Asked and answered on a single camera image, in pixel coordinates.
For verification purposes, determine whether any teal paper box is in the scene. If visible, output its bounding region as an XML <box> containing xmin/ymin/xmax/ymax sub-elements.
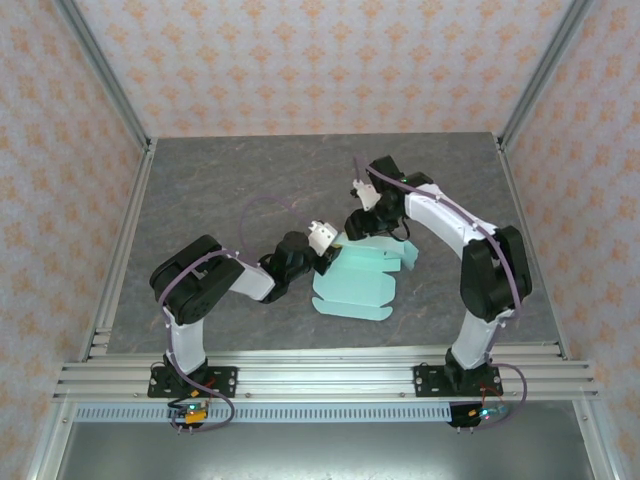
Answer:
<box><xmin>310</xmin><ymin>238</ymin><xmax>420</xmax><ymax>322</ymax></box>

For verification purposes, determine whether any grey metal sheet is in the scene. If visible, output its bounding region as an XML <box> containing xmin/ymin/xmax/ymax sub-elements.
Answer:
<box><xmin>54</xmin><ymin>422</ymin><xmax>599</xmax><ymax>480</ymax></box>

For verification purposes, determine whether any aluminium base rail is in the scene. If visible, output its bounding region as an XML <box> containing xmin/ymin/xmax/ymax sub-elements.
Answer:
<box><xmin>52</xmin><ymin>342</ymin><xmax>601</xmax><ymax>402</ymax></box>

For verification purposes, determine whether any aluminium table side rail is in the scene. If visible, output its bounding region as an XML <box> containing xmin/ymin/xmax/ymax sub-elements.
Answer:
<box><xmin>82</xmin><ymin>138</ymin><xmax>159</xmax><ymax>362</ymax></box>
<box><xmin>494</xmin><ymin>133</ymin><xmax>571</xmax><ymax>362</ymax></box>

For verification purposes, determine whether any grey slotted cable duct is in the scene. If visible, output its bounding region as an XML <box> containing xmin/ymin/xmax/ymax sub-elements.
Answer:
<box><xmin>74</xmin><ymin>403</ymin><xmax>454</xmax><ymax>424</ymax></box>

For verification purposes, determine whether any aluminium frame post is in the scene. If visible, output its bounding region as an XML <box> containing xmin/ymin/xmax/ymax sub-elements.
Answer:
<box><xmin>53</xmin><ymin>0</ymin><xmax>152</xmax><ymax>152</ymax></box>
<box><xmin>499</xmin><ymin>0</ymin><xmax>596</xmax><ymax>149</ymax></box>

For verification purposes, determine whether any aluminium lower frame rail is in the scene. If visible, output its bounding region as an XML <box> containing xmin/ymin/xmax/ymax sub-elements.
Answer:
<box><xmin>572</xmin><ymin>399</ymin><xmax>621</xmax><ymax>480</ymax></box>
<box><xmin>24</xmin><ymin>399</ymin><xmax>76</xmax><ymax>480</ymax></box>

